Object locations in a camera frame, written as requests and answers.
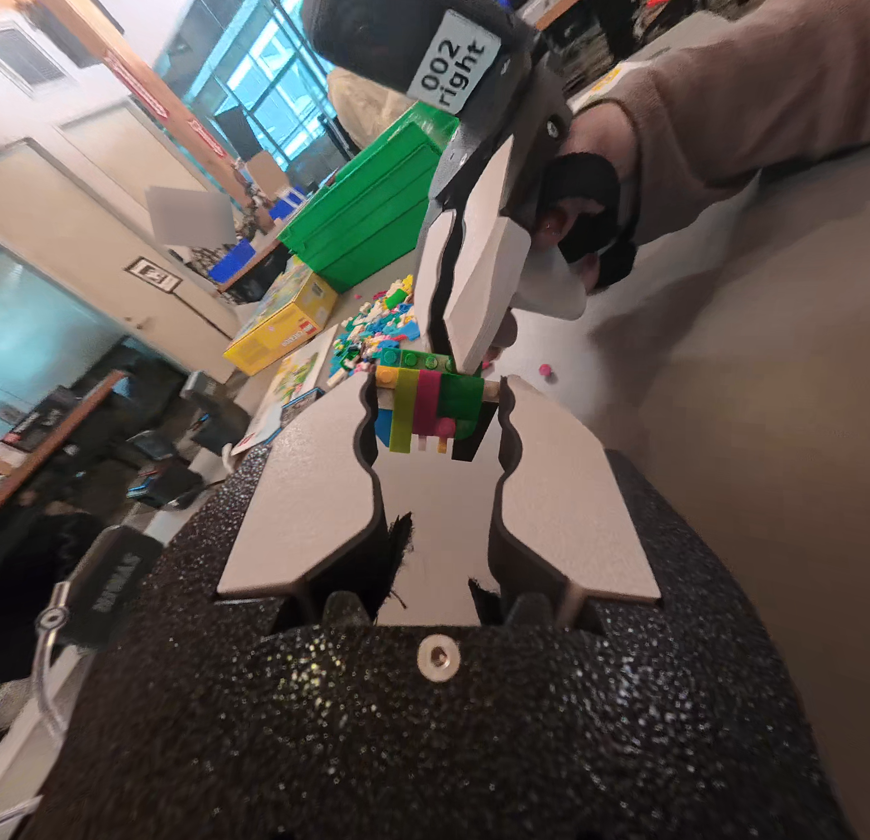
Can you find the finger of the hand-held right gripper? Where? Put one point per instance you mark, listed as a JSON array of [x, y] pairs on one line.
[[431, 275], [486, 275]]

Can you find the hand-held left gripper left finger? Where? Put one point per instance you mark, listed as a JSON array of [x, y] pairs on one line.
[[299, 507]]

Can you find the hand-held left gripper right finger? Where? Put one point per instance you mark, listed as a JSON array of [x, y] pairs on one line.
[[571, 513]]

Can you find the multicolour lego wing assembly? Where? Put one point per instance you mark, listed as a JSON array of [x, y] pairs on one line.
[[421, 398]]

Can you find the person's right forearm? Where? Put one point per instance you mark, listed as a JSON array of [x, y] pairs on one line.
[[747, 71]]

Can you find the pile of mixed lego bricks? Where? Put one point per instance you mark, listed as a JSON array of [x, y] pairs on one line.
[[374, 330]]

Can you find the white lego picture sheet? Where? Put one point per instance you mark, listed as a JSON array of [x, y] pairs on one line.
[[292, 377]]

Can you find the yellow lego box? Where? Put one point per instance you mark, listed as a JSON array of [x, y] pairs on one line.
[[285, 330]]

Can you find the person's right hand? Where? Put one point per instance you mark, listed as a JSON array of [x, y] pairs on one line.
[[598, 133]]

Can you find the stack of green bins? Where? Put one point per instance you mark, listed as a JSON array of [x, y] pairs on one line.
[[367, 207]]

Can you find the black battery with blue edge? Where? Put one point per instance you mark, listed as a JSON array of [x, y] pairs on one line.
[[299, 405]]

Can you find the black charger case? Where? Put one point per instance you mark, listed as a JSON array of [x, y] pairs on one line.
[[115, 581], [217, 411]]

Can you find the blue plastic bin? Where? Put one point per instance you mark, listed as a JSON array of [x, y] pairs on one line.
[[285, 204], [231, 262]]

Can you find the black white wall marker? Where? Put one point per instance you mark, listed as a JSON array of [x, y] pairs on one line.
[[153, 274]]

